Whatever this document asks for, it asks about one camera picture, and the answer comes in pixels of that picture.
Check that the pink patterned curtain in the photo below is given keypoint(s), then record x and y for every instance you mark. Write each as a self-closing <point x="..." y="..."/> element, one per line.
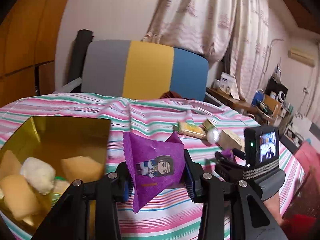
<point x="235" y="30"/>

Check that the gold storage bin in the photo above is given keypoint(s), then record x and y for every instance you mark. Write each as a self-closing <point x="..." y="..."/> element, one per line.
<point x="53" y="138"/>

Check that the wooden desk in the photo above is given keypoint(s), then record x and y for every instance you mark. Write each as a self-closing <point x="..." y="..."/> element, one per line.
<point x="241" y="106"/>

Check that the white plastic bag ball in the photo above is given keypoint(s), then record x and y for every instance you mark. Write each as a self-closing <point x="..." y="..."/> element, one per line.
<point x="213" y="135"/>

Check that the striped pink green bedsheet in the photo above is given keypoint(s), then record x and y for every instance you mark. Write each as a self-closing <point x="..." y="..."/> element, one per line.
<point x="170" y="215"/>

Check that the grey yellow blue chair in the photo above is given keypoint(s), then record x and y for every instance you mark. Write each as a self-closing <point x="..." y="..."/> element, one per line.
<point x="134" y="69"/>

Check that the white blue box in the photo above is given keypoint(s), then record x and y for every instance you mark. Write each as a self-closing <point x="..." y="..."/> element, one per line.
<point x="226" y="83"/>

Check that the small rice cracker pack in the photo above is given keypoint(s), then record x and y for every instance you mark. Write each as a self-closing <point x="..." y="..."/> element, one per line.
<point x="191" y="130"/>

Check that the small green tea box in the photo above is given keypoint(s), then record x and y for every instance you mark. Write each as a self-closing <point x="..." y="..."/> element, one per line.
<point x="208" y="125"/>

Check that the dark red cloth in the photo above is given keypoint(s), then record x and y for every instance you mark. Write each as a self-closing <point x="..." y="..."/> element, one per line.
<point x="171" y="95"/>

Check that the beige cardboard box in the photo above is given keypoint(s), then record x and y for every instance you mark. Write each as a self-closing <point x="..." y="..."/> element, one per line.
<point x="228" y="139"/>

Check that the black desk organizer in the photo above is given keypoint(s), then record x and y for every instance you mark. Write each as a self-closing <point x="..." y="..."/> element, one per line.
<point x="276" y="90"/>

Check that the small purple snack packet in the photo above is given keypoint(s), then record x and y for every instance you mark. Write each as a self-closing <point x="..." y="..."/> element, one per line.
<point x="229" y="155"/>

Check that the blue round container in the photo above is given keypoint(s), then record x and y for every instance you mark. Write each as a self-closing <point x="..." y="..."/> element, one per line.
<point x="258" y="97"/>

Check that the person's right hand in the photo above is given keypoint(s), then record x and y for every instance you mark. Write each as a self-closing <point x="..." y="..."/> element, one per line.
<point x="273" y="205"/>

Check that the large rice cracker pack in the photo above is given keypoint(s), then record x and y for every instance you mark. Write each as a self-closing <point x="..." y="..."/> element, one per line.
<point x="60" y="186"/>

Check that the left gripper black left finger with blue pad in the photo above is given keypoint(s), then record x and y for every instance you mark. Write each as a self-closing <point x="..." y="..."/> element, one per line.
<point x="88" y="210"/>

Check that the wall air conditioner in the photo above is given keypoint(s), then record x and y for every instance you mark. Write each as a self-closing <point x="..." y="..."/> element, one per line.
<point x="301" y="56"/>

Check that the wooden wardrobe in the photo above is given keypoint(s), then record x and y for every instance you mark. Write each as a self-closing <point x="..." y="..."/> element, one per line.
<point x="28" y="45"/>

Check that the black camera with screen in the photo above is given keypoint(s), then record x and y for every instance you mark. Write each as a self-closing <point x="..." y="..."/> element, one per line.
<point x="261" y="145"/>

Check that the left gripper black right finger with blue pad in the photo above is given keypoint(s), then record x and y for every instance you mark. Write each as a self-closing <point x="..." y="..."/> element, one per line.
<point x="249" y="217"/>

